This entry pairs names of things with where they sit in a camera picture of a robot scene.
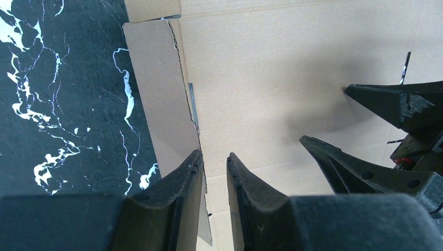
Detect brown cardboard box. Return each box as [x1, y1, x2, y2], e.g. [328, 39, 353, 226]
[125, 1, 442, 250]

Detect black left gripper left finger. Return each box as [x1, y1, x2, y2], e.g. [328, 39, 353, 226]
[1, 150, 203, 250]

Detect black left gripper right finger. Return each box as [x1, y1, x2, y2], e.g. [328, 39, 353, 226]
[227, 153, 442, 250]

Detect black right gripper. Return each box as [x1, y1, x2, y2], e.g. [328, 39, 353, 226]
[299, 81, 442, 215]

